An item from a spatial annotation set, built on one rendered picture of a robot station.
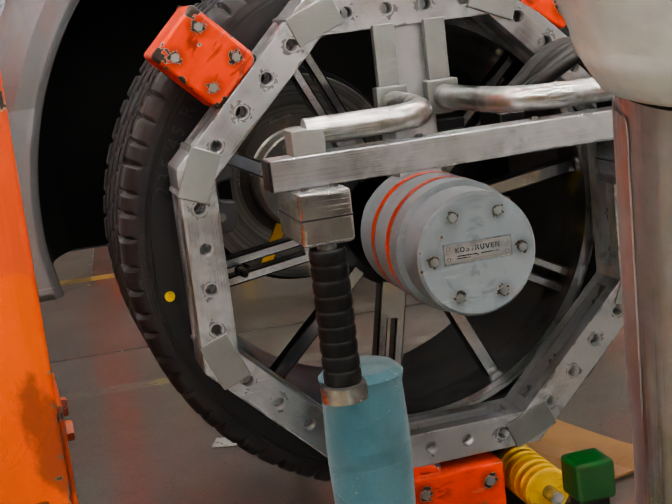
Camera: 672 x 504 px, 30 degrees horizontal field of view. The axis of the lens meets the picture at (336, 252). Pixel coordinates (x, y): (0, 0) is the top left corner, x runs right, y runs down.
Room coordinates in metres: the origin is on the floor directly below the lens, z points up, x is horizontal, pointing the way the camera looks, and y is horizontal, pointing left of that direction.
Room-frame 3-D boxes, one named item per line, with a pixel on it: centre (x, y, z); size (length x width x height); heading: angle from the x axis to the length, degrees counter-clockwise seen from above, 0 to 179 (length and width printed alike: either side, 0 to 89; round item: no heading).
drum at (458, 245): (1.33, -0.12, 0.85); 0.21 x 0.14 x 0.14; 15
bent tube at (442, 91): (1.31, -0.22, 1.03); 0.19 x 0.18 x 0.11; 15
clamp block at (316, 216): (1.16, 0.02, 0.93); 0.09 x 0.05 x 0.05; 15
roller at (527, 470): (1.53, -0.19, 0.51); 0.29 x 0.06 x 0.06; 15
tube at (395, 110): (1.26, -0.03, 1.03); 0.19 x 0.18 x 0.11; 15
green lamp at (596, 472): (1.14, -0.22, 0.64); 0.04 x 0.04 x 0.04; 15
